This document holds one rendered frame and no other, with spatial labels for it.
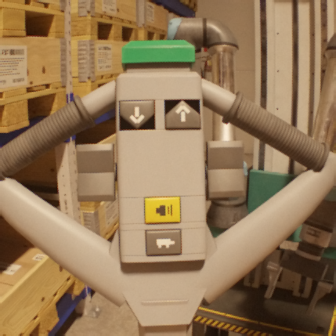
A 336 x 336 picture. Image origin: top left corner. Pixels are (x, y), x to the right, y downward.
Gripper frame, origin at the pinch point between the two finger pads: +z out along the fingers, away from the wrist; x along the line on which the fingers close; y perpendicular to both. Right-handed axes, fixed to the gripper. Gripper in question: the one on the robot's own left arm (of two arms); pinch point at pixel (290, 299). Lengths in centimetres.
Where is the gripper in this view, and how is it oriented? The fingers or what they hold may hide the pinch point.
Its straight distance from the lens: 113.7
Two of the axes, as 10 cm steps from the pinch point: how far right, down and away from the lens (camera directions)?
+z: -3.2, 9.5, 0.1
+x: 7.8, 2.7, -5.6
